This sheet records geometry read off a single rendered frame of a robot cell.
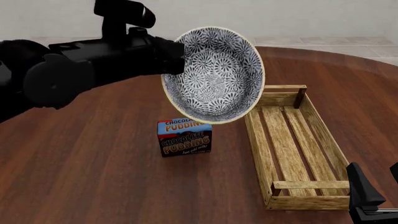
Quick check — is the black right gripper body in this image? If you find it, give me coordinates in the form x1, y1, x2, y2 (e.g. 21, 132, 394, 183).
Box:
348, 204, 398, 224

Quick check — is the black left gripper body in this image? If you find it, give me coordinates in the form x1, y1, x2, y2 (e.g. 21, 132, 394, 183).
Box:
126, 26, 167, 79

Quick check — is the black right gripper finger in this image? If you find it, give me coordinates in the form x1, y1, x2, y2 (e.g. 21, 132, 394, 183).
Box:
389, 162, 398, 185
346, 162, 387, 207

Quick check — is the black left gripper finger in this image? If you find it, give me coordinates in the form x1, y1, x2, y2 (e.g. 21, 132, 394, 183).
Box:
160, 38, 186, 76

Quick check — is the black white patterned bowl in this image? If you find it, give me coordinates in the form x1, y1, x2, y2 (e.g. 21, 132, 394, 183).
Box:
160, 26, 266, 125

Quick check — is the wooden slat tray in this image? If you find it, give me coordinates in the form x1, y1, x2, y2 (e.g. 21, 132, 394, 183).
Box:
243, 84, 353, 211

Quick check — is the chocolate pudding box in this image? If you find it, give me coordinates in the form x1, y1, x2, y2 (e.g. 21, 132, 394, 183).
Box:
156, 118, 213, 158

